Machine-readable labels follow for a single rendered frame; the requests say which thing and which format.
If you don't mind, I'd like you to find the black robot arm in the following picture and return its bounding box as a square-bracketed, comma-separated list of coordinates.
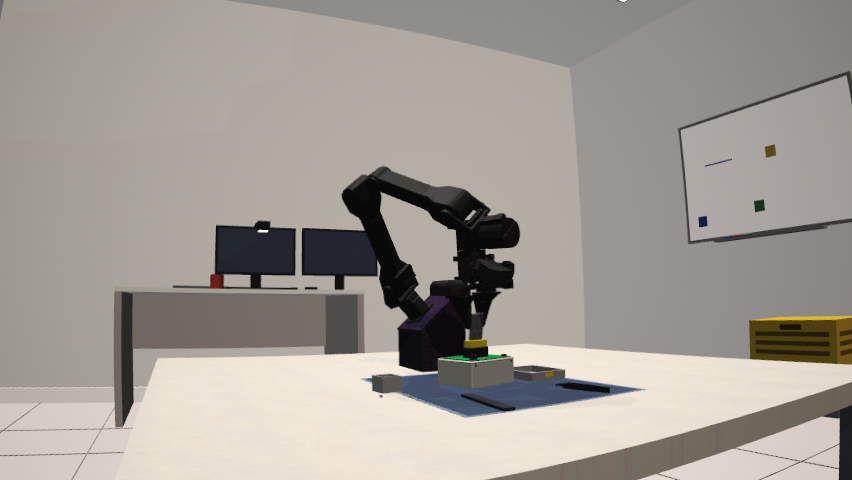
[342, 166, 520, 323]

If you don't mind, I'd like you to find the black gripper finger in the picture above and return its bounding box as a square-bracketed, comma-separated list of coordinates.
[472, 292, 501, 327]
[445, 295, 476, 329]

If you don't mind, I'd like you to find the green circuit board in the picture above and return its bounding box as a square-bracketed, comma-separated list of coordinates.
[441, 354, 510, 361]

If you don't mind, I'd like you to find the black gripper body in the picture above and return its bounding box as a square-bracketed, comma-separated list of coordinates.
[430, 250, 513, 296]

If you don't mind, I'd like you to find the blue-grey flat mat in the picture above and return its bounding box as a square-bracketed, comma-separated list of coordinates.
[397, 374, 647, 418]

